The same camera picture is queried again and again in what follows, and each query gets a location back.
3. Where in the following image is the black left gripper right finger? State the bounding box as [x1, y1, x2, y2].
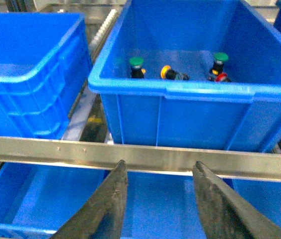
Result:
[192, 161, 281, 239]

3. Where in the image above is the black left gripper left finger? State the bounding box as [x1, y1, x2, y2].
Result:
[51, 160, 128, 239]

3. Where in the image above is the blue bin with buttons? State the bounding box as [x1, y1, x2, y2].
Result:
[88, 0, 281, 152]

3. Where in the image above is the lower shelf blue bin right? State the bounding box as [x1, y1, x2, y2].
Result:
[224, 179, 281, 227]

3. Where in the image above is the shelf blue bin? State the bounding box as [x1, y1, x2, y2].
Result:
[121, 172, 206, 239]
[224, 179, 281, 227]
[0, 163, 105, 239]

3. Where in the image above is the lower shelf blue bin middle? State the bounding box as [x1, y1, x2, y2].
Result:
[121, 172, 206, 239]

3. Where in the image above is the metal front shelf beam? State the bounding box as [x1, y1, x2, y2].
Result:
[0, 137, 281, 182]

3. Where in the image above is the lower shelf blue bin left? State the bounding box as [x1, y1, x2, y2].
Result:
[0, 163, 105, 239]

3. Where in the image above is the red button lying down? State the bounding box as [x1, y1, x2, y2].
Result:
[214, 72, 231, 82]

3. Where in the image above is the green button left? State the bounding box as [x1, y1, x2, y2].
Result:
[129, 56, 146, 79]

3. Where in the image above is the green button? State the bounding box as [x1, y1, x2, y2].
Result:
[209, 52, 229, 76]
[129, 56, 146, 79]

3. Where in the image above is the yellow button lying down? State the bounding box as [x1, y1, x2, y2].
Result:
[160, 65, 189, 81]

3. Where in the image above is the green button right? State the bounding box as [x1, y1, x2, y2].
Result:
[209, 52, 229, 76]

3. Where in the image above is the blue bin far left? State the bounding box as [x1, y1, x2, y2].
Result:
[0, 12, 92, 139]

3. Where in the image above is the white roller track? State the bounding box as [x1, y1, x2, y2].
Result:
[89, 9, 118, 51]

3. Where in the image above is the metal divider rail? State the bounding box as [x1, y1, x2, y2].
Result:
[61, 9, 121, 142]

